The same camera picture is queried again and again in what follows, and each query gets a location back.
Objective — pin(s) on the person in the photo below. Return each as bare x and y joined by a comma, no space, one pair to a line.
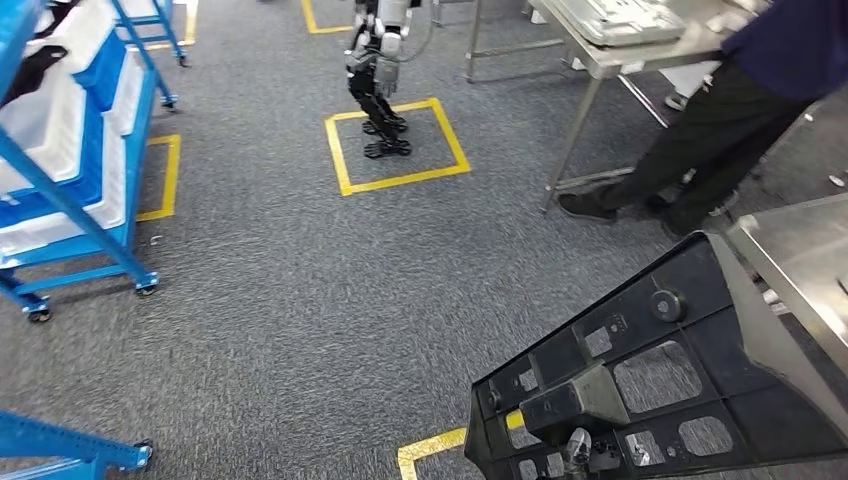
729,132

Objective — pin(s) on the blue wheeled rack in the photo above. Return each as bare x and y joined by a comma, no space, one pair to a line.
142,53
66,202

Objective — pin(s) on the silver and black humanoid robot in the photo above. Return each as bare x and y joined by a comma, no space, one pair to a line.
381,99

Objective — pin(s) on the stamped metal panel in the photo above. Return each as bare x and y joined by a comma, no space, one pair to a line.
616,23

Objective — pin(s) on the stainless steel workbench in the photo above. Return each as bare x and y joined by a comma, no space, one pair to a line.
808,265

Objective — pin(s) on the black plastic plate frame part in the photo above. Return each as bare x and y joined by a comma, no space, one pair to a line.
762,424

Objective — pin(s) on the steel side table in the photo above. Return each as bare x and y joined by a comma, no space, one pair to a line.
599,65

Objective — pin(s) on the blue plastic bin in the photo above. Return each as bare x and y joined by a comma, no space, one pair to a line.
94,132

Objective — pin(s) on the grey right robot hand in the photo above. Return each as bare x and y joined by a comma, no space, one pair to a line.
578,447

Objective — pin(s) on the blue metal shelf rack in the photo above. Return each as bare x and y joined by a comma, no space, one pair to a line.
60,444

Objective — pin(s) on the black plastic part in bin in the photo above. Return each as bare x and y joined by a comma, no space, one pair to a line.
33,69

